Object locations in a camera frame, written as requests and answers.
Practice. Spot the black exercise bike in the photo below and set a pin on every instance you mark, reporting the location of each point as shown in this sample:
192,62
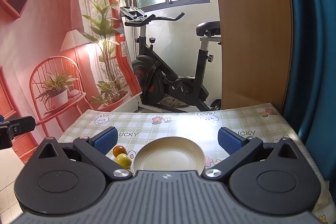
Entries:
155,77

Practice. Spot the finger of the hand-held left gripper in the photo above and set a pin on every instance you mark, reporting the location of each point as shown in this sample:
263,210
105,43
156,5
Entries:
23,124

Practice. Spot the cream round plate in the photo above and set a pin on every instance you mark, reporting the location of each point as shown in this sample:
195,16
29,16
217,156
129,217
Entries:
170,155

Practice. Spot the yellow-green round fruit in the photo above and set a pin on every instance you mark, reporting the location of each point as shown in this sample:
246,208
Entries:
122,160

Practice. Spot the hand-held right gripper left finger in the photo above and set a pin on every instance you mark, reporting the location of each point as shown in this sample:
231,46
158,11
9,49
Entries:
106,138

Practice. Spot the patterned slipper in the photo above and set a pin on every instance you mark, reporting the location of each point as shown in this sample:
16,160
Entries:
172,103

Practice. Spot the dark orange green-tinged mandarin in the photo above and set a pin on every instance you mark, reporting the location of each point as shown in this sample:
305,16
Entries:
118,150

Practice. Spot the potted green plant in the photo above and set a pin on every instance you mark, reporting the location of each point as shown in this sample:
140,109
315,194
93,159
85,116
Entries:
52,30

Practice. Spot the dark round object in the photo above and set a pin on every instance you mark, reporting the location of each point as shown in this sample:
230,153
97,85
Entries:
215,104

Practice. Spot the dark blue curtain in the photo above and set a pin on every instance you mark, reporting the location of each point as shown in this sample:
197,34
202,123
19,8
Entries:
315,56

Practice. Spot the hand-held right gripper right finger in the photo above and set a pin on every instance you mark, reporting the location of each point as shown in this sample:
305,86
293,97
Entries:
229,141

